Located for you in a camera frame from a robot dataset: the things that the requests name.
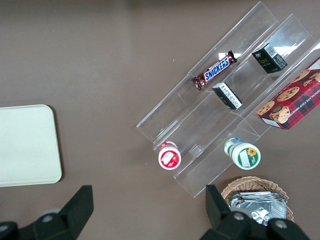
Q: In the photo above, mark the red tartan cookie box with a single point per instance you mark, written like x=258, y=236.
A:
x=292, y=100

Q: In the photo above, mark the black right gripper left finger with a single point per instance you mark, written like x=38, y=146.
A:
x=72, y=215

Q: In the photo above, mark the green white yogurt bottle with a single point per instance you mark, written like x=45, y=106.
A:
x=243, y=155

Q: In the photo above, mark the small black cardboard box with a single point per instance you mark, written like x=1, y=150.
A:
x=227, y=96
x=268, y=60

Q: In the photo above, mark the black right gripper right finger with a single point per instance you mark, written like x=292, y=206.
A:
x=225, y=225

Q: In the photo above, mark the clear acrylic tiered shelf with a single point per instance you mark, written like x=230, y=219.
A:
x=190, y=125

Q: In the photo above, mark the light wicker basket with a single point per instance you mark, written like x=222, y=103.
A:
x=250, y=183

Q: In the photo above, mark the cream plastic serving tray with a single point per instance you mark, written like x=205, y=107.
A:
x=25, y=145

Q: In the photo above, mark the red strawberry yogurt cup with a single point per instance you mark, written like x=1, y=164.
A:
x=169, y=157

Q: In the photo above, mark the stacked aluminium foil containers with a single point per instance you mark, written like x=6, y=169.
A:
x=260, y=207

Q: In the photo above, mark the Snickers chocolate bar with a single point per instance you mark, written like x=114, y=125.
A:
x=216, y=70

